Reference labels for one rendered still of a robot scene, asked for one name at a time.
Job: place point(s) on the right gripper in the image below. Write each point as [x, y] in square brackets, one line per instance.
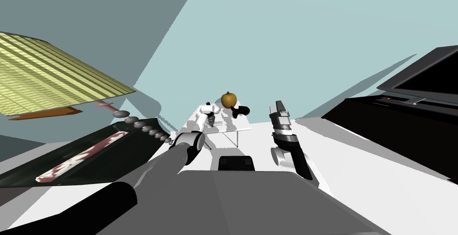
[282, 123]

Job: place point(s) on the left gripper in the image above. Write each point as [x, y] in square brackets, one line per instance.
[210, 119]

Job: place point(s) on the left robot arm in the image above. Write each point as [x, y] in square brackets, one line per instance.
[161, 163]

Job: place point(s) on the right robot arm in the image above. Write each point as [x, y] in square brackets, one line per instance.
[297, 152]

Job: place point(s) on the small white table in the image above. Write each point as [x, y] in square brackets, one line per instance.
[229, 125]

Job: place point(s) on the orange round fruit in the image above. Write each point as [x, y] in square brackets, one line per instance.
[228, 100]

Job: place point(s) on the black lumpy object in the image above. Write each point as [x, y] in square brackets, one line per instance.
[240, 111]

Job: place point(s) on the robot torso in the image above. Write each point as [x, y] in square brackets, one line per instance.
[243, 202]

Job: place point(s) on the dark cabinet with red runner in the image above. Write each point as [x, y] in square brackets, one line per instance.
[118, 152]

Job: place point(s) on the black television stand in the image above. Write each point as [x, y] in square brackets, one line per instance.
[404, 131]

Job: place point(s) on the black flat television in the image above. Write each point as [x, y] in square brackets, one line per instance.
[425, 77]

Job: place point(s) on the yellow shade table lamp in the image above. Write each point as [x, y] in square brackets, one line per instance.
[46, 74]

